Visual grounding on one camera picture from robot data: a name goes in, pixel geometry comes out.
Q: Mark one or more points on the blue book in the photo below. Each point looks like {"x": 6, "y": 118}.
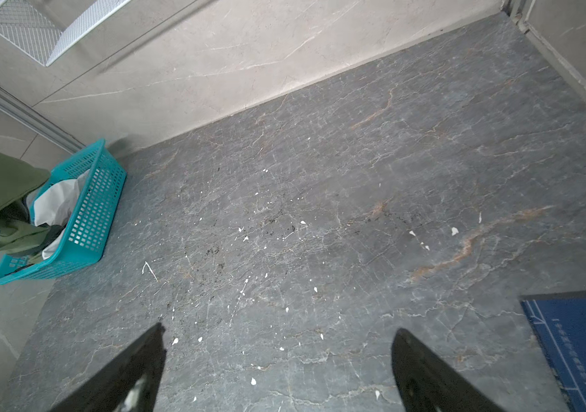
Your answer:
{"x": 558, "y": 322}

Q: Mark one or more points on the teal plastic basket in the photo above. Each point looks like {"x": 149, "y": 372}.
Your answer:
{"x": 85, "y": 235}

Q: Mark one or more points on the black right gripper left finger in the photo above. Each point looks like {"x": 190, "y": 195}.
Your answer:
{"x": 130, "y": 382}

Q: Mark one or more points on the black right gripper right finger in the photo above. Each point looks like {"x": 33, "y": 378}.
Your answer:
{"x": 427, "y": 383}

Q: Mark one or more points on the white tank top in basket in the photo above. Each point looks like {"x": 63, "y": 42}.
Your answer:
{"x": 54, "y": 208}

